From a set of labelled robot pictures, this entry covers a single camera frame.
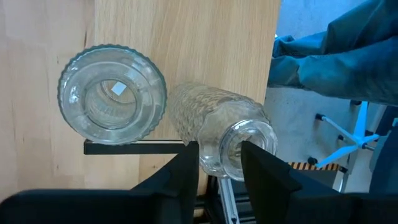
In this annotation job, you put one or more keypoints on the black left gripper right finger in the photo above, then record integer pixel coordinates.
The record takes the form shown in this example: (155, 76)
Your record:
(295, 207)

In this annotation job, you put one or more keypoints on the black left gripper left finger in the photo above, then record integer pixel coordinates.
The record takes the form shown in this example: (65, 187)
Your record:
(93, 207)

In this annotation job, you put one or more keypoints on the yellow black hazard strip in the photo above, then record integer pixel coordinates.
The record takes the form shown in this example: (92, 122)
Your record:
(311, 165)

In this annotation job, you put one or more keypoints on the white office chair base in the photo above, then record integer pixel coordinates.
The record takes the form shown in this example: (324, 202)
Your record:
(360, 141)

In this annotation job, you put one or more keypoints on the silver frame bracket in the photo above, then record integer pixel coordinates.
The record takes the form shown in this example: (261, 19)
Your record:
(228, 202)

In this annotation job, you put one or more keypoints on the clear ribbed cylinder vase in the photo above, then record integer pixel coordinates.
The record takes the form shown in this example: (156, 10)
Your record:
(77, 93)

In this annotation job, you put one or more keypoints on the tall clear diamond-cut vase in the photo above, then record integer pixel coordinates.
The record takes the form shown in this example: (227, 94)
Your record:
(211, 115)

